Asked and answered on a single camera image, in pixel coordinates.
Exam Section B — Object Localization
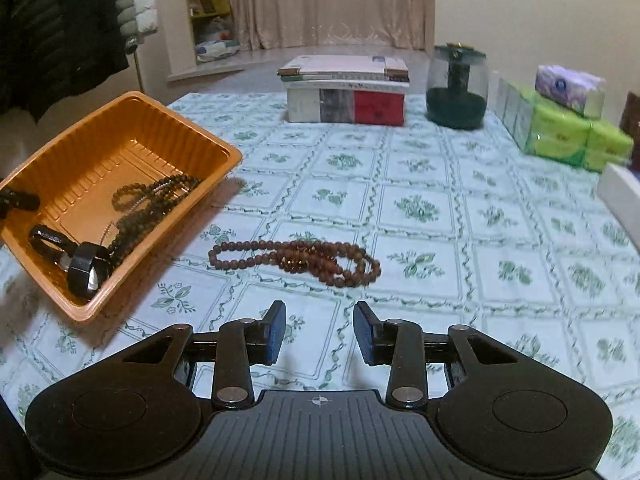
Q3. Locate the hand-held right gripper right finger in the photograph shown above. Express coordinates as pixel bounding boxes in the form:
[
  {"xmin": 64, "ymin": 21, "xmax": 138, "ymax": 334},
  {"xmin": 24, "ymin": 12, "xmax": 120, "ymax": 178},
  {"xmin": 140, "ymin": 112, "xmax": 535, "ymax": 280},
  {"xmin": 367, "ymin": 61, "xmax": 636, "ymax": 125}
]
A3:
[{"xmin": 352, "ymin": 301, "xmax": 518, "ymax": 411}]

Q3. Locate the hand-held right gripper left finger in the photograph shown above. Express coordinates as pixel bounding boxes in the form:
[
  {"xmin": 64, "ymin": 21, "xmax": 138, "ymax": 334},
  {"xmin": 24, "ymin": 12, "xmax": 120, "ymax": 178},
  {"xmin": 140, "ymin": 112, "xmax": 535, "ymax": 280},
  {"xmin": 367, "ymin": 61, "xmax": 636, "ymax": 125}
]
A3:
[{"xmin": 122, "ymin": 301, "xmax": 287, "ymax": 411}]

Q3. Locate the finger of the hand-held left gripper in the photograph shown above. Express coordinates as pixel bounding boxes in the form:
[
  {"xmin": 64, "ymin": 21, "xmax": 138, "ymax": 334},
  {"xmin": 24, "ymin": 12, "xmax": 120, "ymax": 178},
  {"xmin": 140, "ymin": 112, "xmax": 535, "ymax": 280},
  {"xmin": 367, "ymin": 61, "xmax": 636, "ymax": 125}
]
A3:
[{"xmin": 0, "ymin": 187, "xmax": 41, "ymax": 219}]

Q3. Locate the thin black bangle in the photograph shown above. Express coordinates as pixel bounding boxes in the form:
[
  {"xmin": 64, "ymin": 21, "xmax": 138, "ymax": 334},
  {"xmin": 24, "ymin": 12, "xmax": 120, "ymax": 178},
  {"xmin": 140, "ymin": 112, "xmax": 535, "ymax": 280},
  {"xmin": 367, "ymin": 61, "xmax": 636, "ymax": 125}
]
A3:
[{"xmin": 29, "ymin": 225, "xmax": 76, "ymax": 271}]

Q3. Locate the orange plastic tray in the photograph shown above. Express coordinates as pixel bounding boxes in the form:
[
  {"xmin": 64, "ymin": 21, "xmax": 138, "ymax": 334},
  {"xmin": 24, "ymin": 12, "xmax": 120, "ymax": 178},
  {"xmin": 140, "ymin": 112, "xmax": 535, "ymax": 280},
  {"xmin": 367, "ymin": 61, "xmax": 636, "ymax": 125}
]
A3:
[{"xmin": 0, "ymin": 91, "xmax": 244, "ymax": 322}]

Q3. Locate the brown bead necklace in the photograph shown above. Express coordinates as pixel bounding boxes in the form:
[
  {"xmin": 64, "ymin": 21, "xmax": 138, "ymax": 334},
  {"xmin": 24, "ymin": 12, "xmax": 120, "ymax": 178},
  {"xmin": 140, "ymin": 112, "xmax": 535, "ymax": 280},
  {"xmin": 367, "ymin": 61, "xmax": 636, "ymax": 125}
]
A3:
[{"xmin": 207, "ymin": 239, "xmax": 382, "ymax": 289}]

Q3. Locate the dark bead necklace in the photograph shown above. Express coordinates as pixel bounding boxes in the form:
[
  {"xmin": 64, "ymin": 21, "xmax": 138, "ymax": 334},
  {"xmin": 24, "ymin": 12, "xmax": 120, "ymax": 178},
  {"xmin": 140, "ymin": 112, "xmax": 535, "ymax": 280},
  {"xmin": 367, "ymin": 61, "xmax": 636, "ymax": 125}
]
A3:
[{"xmin": 102, "ymin": 172, "xmax": 203, "ymax": 268}]

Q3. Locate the floral printed tablecloth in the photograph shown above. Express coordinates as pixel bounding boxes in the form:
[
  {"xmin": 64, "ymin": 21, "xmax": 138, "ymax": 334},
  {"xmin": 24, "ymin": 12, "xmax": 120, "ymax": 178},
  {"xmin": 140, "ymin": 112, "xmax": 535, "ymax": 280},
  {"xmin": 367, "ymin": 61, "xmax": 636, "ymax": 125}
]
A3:
[{"xmin": 0, "ymin": 91, "xmax": 640, "ymax": 480}]

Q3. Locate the black puffer jacket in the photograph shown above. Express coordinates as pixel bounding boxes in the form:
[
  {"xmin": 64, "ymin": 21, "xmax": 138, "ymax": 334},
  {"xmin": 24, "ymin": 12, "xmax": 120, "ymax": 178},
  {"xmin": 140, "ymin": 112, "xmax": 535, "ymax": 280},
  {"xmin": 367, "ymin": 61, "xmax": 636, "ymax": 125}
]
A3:
[{"xmin": 0, "ymin": 0, "xmax": 131, "ymax": 121}]

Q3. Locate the coat rack pole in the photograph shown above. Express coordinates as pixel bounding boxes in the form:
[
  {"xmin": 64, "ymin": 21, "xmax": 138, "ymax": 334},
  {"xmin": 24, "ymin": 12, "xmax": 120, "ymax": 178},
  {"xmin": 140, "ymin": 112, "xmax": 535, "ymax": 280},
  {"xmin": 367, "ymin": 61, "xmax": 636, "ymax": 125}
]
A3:
[{"xmin": 133, "ymin": 50, "xmax": 147, "ymax": 94}]

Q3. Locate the white grey red box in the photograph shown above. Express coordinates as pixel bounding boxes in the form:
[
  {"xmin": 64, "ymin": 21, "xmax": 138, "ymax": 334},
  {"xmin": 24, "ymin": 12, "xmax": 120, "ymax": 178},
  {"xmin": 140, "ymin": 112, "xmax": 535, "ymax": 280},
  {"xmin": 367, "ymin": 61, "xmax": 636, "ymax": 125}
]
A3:
[{"xmin": 285, "ymin": 85, "xmax": 406, "ymax": 126}]

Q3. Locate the white and green puffer jacket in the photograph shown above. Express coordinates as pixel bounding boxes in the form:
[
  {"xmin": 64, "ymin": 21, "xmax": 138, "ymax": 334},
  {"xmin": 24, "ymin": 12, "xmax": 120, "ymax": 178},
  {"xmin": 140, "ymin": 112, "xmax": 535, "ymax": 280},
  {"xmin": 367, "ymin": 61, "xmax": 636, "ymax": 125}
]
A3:
[{"xmin": 97, "ymin": 0, "xmax": 158, "ymax": 53}]

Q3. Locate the white plastic bag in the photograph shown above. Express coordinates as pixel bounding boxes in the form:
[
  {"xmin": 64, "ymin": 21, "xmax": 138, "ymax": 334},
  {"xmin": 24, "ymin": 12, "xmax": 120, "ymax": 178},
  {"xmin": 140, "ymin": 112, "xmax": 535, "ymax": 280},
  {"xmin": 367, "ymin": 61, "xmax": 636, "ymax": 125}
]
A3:
[{"xmin": 195, "ymin": 17, "xmax": 241, "ymax": 63}]

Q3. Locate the green glass jar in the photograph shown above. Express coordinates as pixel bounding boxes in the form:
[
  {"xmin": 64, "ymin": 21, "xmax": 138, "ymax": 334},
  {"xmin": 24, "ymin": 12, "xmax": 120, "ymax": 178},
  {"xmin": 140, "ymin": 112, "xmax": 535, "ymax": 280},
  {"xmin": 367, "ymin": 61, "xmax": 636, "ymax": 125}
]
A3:
[{"xmin": 425, "ymin": 42, "xmax": 488, "ymax": 131}]

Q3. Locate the green-edged book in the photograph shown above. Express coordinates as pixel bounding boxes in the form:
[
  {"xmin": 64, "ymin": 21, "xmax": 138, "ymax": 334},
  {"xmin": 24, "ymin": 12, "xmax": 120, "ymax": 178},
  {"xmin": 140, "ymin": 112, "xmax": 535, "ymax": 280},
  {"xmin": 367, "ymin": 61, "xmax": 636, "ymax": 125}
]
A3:
[{"xmin": 280, "ymin": 72, "xmax": 411, "ymax": 96}]

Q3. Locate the book with brown corners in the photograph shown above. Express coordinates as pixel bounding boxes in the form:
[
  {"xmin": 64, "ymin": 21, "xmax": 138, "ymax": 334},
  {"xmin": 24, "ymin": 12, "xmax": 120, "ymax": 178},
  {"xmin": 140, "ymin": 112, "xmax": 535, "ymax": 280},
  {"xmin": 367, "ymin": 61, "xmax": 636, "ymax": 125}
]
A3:
[{"xmin": 277, "ymin": 55, "xmax": 408, "ymax": 78}]

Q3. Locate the green tissue multipack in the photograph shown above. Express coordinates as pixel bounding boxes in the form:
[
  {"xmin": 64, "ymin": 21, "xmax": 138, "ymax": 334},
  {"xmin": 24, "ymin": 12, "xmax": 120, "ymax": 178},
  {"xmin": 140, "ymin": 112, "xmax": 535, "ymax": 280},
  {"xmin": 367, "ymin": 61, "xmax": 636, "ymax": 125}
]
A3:
[{"xmin": 495, "ymin": 77, "xmax": 635, "ymax": 173}]

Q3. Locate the purple tissue pack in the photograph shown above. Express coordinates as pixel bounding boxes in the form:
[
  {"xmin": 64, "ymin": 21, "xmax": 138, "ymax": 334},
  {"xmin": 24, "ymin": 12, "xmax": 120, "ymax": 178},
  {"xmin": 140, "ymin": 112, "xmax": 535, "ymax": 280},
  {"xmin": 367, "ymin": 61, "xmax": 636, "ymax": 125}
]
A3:
[{"xmin": 534, "ymin": 64, "xmax": 607, "ymax": 118}]

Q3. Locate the beige curtain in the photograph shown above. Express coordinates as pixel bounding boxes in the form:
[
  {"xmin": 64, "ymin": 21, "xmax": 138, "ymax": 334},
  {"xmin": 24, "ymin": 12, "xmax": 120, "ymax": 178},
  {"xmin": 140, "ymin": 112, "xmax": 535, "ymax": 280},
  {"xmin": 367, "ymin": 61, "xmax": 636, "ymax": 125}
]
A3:
[{"xmin": 225, "ymin": 0, "xmax": 436, "ymax": 53}]

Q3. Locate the dark red object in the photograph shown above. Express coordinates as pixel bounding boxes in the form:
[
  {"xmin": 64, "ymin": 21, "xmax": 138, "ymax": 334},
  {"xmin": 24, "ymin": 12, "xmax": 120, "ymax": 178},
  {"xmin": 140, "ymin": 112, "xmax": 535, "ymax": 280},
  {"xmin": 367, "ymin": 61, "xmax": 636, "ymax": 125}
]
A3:
[{"xmin": 619, "ymin": 91, "xmax": 640, "ymax": 133}]

